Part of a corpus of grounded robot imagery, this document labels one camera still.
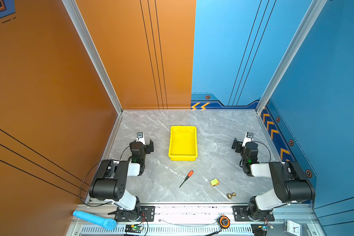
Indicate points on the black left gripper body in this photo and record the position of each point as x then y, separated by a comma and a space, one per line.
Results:
144, 153

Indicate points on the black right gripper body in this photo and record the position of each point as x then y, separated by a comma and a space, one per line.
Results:
244, 158

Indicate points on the red handled screwdriver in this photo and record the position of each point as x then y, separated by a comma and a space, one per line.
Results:
187, 177

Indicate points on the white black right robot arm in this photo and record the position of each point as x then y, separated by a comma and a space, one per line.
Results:
290, 182

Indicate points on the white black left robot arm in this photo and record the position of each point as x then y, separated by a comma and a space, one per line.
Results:
109, 181

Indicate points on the yellow plastic bin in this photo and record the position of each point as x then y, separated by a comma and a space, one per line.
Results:
183, 143

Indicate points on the green yellow small block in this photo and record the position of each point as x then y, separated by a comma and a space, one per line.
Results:
214, 182

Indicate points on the small brass fitting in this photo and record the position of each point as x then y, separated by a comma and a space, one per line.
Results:
231, 195

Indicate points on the orange black tape measure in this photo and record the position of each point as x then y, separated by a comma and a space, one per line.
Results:
224, 222

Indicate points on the right small circuit board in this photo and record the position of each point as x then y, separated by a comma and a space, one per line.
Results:
265, 227

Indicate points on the green circuit board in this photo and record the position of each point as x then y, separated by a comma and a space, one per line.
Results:
133, 229

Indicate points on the white desk clock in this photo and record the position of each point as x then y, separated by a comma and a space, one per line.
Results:
293, 228

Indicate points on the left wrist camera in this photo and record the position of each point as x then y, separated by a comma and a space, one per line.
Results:
140, 138

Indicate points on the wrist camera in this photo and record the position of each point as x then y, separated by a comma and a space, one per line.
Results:
140, 138
248, 138

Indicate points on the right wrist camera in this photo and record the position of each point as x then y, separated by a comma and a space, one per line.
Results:
248, 138

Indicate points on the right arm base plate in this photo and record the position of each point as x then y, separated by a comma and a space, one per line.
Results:
244, 213

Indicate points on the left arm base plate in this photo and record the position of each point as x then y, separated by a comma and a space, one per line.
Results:
140, 213

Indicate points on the blue cylindrical handle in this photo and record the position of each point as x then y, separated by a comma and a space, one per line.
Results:
106, 223

